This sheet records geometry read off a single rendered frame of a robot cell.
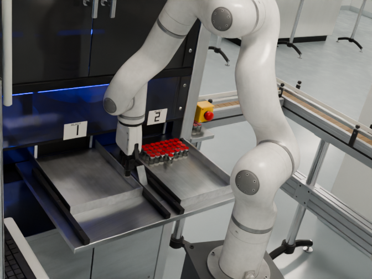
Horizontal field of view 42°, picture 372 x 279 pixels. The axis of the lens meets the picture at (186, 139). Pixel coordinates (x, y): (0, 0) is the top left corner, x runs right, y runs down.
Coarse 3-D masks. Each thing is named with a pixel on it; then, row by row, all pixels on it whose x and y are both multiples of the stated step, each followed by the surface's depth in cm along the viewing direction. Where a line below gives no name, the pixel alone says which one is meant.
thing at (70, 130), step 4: (68, 124) 163; (72, 124) 164; (76, 124) 165; (80, 124) 166; (84, 124) 167; (64, 128) 163; (68, 128) 164; (72, 128) 164; (76, 128) 166; (80, 128) 167; (84, 128) 168; (64, 132) 163; (68, 132) 164; (72, 132) 165; (76, 132) 166; (80, 132) 167; (84, 132) 168; (64, 136) 164; (68, 136) 165; (72, 136) 166; (76, 136) 167; (80, 136) 168
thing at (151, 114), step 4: (152, 112) 183; (164, 112) 187; (148, 116) 183; (152, 116) 184; (160, 116) 186; (164, 116) 188; (148, 120) 184; (152, 120) 185; (160, 120) 187; (164, 120) 189; (148, 124) 185; (152, 124) 186
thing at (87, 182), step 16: (96, 144) 183; (32, 160) 167; (48, 160) 172; (64, 160) 173; (80, 160) 175; (96, 160) 177; (112, 160) 175; (48, 176) 158; (64, 176) 165; (80, 176) 166; (96, 176) 168; (112, 176) 170; (64, 192) 157; (80, 192) 159; (96, 192) 160; (112, 192) 162; (128, 192) 158; (80, 208) 149; (96, 208) 153
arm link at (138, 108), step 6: (144, 90) 142; (138, 96) 141; (144, 96) 143; (138, 102) 142; (144, 102) 145; (132, 108) 142; (138, 108) 144; (144, 108) 146; (126, 114) 144; (132, 114) 144; (138, 114) 145
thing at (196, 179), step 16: (192, 160) 189; (208, 160) 185; (160, 176) 175; (176, 176) 177; (192, 176) 179; (208, 176) 180; (224, 176) 179; (176, 192) 168; (192, 192) 169; (208, 192) 166; (224, 192) 171
